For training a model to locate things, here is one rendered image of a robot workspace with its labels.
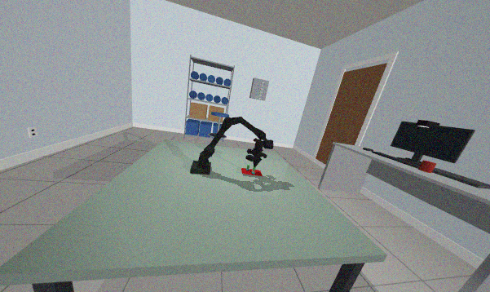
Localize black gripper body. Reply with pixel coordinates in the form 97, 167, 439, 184
245, 147, 267, 161

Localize red circuit board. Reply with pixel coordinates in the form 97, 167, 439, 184
241, 165, 262, 176

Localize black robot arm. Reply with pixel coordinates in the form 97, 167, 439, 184
197, 117, 274, 169

